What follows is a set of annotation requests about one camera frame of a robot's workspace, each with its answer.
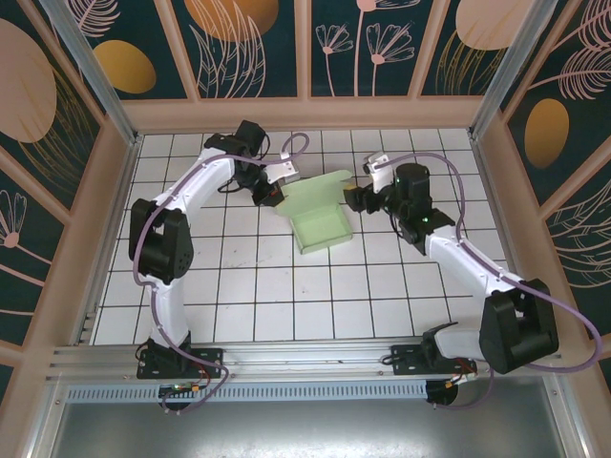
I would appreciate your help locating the wall panel with pale circle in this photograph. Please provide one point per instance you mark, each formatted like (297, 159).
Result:
(477, 28)

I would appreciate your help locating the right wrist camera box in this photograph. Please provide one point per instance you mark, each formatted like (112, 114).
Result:
(378, 168)

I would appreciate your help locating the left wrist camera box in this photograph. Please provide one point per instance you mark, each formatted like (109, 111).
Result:
(284, 170)

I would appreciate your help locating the wall panel with amber oval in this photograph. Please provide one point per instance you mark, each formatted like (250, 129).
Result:
(549, 129)

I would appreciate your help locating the wall panel with orange circle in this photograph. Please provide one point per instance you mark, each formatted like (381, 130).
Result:
(229, 28)

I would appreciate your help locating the wall panel with single flower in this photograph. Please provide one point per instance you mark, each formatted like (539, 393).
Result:
(19, 248)

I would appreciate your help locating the small circuit board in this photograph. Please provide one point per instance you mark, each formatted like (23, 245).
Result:
(183, 389)

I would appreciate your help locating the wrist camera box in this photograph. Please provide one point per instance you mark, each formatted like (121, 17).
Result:
(378, 168)
(284, 170)

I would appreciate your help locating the aluminium table edge strip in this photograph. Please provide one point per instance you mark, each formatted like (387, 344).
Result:
(506, 238)
(107, 238)

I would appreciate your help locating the wall panel with pink flowers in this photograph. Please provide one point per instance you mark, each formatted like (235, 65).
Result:
(363, 71)

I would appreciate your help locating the light green cloth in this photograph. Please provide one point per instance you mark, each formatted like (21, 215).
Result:
(320, 226)

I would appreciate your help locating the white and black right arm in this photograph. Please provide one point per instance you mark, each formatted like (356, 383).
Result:
(472, 267)

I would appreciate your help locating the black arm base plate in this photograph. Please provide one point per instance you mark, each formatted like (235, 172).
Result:
(210, 362)
(406, 360)

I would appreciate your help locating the wall panel with orange oval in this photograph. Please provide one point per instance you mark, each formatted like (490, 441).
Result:
(124, 67)

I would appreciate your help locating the aluminium corner post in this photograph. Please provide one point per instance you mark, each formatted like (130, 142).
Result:
(506, 71)
(95, 81)

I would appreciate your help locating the aluminium mounting rail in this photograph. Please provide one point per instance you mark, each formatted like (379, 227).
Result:
(305, 355)

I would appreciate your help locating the wall panel with leaf outlines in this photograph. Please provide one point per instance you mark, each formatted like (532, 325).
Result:
(587, 257)

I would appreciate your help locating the wall panel with pink disc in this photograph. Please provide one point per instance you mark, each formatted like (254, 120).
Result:
(24, 95)

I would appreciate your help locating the grey metal sheet panel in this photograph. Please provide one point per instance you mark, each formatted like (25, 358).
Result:
(305, 429)

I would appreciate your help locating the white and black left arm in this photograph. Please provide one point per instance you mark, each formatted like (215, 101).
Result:
(205, 172)

